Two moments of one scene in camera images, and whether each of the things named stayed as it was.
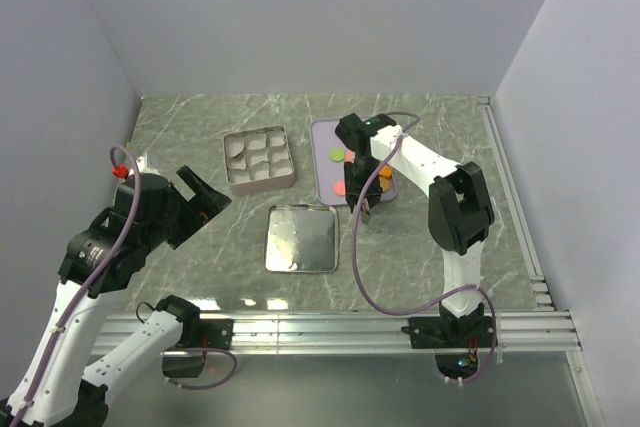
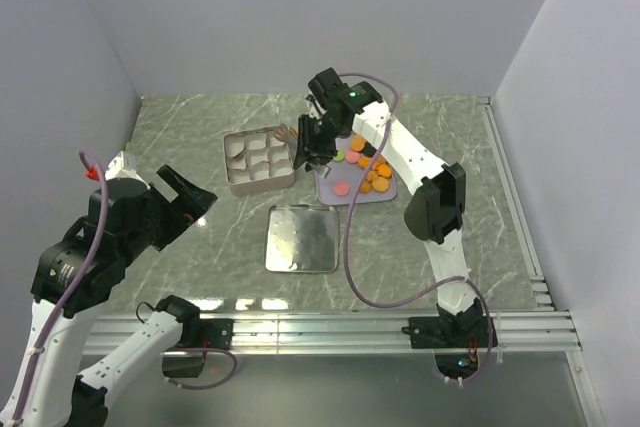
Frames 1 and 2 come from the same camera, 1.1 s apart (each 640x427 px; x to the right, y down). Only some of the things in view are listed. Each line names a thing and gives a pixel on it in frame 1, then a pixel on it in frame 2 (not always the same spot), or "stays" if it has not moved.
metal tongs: x=365 y=211 to x=285 y=133
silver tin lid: x=302 y=238 stays
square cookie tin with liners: x=258 y=159 stays
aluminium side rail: x=517 y=205 stays
